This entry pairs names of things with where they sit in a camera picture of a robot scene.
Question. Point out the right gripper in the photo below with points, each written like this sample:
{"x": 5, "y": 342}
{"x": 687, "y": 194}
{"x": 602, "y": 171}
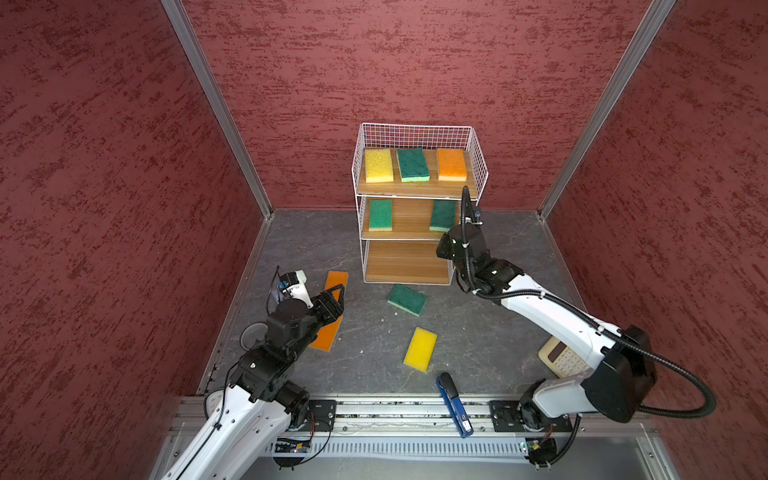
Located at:
{"x": 444, "y": 249}

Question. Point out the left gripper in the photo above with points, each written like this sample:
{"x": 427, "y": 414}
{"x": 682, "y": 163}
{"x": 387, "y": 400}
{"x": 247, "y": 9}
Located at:
{"x": 328, "y": 305}

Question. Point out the dark green sponge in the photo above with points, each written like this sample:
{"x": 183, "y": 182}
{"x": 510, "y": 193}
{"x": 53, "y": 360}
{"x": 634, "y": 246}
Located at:
{"x": 443, "y": 216}
{"x": 413, "y": 166}
{"x": 407, "y": 299}

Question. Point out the orange sponge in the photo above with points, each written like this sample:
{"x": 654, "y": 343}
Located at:
{"x": 336, "y": 277}
{"x": 451, "y": 165}
{"x": 326, "y": 336}

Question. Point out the white wire shelf rack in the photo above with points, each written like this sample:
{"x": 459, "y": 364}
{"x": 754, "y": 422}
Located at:
{"x": 425, "y": 137}

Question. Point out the bright green sponge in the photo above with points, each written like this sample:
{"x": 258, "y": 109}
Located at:
{"x": 380, "y": 215}

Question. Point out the yellow sponge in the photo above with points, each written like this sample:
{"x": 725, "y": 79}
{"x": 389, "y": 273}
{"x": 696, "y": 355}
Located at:
{"x": 378, "y": 166}
{"x": 420, "y": 349}

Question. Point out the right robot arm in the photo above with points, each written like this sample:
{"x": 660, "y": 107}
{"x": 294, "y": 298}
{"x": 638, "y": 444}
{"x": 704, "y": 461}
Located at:
{"x": 621, "y": 364}

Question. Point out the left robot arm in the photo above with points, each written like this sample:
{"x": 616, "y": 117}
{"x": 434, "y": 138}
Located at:
{"x": 259, "y": 401}

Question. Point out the middle wooden shelf board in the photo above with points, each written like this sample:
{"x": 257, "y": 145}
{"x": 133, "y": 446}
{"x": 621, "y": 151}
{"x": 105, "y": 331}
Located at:
{"x": 411, "y": 219}

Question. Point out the wooden shelf board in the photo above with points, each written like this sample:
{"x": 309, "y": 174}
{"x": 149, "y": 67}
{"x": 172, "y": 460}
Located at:
{"x": 406, "y": 262}
{"x": 434, "y": 188}
{"x": 411, "y": 219}

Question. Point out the bottom wooden shelf board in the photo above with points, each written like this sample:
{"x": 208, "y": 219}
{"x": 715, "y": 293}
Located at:
{"x": 406, "y": 262}

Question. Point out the top wooden shelf board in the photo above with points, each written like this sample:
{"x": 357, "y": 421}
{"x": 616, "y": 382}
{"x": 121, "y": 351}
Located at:
{"x": 434, "y": 188}

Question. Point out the dark green sponge top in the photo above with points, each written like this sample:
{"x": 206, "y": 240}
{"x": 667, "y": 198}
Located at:
{"x": 407, "y": 299}

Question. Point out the black tape roll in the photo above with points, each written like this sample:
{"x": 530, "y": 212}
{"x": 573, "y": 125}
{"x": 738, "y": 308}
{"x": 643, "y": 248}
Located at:
{"x": 253, "y": 335}

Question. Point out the blue black stapler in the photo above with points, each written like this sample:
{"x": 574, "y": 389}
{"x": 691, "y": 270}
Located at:
{"x": 452, "y": 400}

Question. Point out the beige calculator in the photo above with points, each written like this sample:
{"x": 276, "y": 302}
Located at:
{"x": 561, "y": 360}

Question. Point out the left circuit board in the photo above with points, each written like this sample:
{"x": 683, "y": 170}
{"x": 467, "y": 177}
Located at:
{"x": 293, "y": 446}

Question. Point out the circuit board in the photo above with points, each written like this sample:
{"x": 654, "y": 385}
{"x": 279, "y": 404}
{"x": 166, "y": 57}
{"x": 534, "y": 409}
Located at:
{"x": 541, "y": 451}
{"x": 293, "y": 446}

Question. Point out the teal alarm clock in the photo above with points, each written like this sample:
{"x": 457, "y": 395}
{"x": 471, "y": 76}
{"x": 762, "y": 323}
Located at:
{"x": 212, "y": 401}

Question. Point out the right circuit board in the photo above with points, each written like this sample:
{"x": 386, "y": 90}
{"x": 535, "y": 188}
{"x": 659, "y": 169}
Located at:
{"x": 541, "y": 451}

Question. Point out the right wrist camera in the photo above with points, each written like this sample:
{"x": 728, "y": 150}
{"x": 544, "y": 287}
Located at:
{"x": 471, "y": 214}

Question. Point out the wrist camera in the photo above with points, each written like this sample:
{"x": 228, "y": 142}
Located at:
{"x": 292, "y": 285}
{"x": 471, "y": 214}

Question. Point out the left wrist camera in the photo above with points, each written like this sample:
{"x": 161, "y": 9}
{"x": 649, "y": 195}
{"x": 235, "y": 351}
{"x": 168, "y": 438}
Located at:
{"x": 292, "y": 285}

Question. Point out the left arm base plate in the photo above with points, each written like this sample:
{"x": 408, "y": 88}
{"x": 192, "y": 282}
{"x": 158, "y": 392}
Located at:
{"x": 320, "y": 416}

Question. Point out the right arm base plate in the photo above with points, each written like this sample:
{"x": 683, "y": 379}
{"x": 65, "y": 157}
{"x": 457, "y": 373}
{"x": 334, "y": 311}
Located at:
{"x": 506, "y": 417}

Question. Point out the aluminium mounting rail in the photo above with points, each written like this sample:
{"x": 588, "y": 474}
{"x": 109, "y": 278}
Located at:
{"x": 427, "y": 415}

